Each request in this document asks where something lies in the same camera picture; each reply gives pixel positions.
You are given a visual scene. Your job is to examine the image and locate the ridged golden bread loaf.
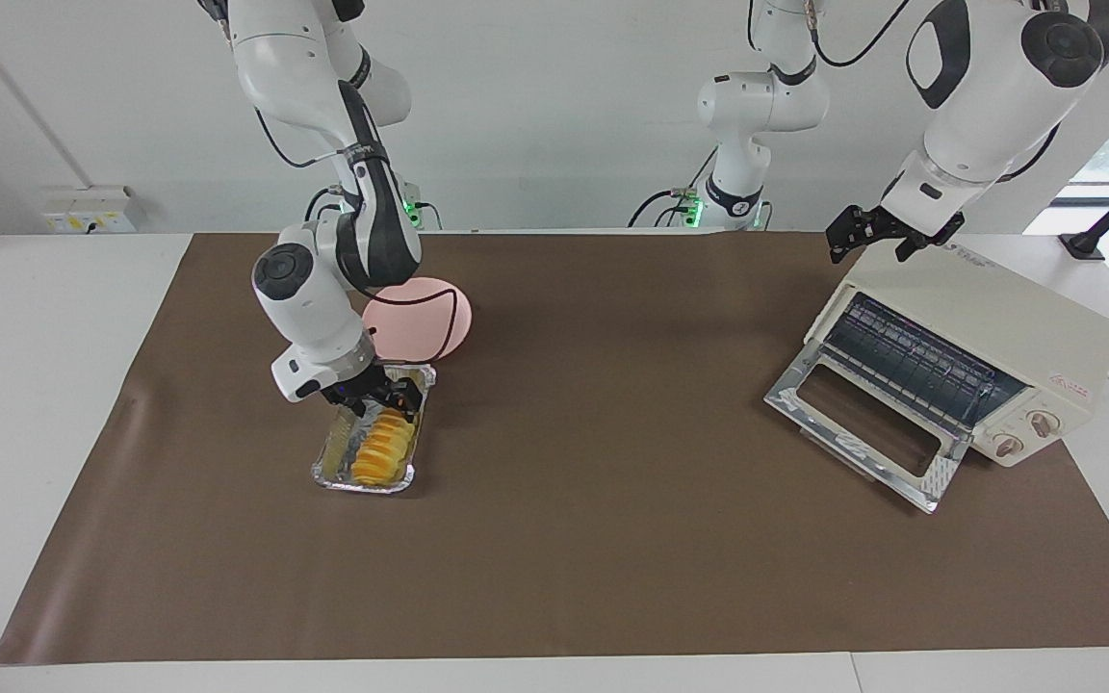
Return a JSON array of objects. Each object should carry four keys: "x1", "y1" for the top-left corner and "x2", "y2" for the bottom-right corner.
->
[{"x1": 352, "y1": 404, "x2": 417, "y2": 485}]

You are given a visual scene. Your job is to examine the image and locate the white wall power socket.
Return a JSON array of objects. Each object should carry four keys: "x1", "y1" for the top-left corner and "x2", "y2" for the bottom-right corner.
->
[{"x1": 42, "y1": 186, "x2": 137, "y2": 235}]

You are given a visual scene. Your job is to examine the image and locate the black base cable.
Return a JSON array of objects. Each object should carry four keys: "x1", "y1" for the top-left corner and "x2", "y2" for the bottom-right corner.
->
[
  {"x1": 628, "y1": 144, "x2": 721, "y2": 229},
  {"x1": 304, "y1": 186, "x2": 344, "y2": 228}
]

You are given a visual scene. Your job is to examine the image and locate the foil-lined glass oven door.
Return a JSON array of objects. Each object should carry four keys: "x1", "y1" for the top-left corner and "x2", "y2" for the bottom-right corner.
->
[{"x1": 764, "y1": 342, "x2": 974, "y2": 514}]

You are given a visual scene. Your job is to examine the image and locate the black left base cable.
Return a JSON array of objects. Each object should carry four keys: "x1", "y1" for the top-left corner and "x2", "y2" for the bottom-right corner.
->
[{"x1": 628, "y1": 144, "x2": 721, "y2": 229}]

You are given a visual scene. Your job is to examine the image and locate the pink round plate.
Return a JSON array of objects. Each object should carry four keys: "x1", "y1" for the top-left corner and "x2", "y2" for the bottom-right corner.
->
[{"x1": 362, "y1": 277, "x2": 473, "y2": 364}]

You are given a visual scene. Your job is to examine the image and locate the cream toaster oven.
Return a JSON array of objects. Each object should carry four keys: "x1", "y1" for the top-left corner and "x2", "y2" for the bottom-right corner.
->
[{"x1": 805, "y1": 245, "x2": 1109, "y2": 469}]

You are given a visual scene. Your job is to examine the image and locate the metal wire oven rack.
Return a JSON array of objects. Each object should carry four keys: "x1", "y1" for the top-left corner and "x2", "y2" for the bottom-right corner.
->
[{"x1": 824, "y1": 294, "x2": 1006, "y2": 424}]

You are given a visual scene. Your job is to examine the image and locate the brown table mat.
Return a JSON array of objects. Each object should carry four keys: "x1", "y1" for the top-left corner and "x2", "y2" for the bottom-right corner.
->
[{"x1": 0, "y1": 231, "x2": 1109, "y2": 665}]

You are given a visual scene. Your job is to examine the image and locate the aluminium foil baking tray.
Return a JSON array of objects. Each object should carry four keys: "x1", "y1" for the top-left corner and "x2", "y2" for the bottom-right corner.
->
[{"x1": 312, "y1": 363, "x2": 438, "y2": 496}]

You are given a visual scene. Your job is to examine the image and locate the black right base cable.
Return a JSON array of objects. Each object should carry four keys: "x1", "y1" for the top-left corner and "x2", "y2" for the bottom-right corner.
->
[{"x1": 304, "y1": 186, "x2": 344, "y2": 228}]

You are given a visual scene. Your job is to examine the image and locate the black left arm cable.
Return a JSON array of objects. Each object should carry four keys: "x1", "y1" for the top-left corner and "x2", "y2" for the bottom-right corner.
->
[{"x1": 805, "y1": 0, "x2": 912, "y2": 70}]

